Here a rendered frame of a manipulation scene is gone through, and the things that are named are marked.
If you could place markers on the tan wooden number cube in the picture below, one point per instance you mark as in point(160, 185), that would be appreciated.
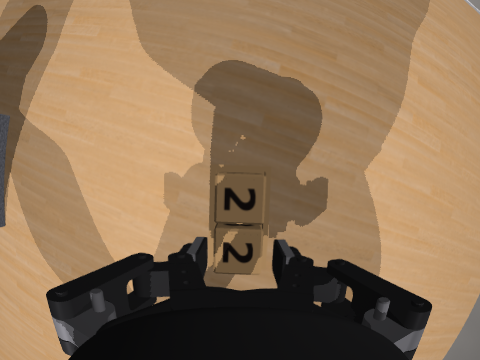
point(239, 198)
point(238, 249)

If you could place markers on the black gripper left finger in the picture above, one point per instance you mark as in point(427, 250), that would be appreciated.
point(80, 307)

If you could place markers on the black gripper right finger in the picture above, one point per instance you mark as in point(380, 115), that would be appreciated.
point(388, 309)

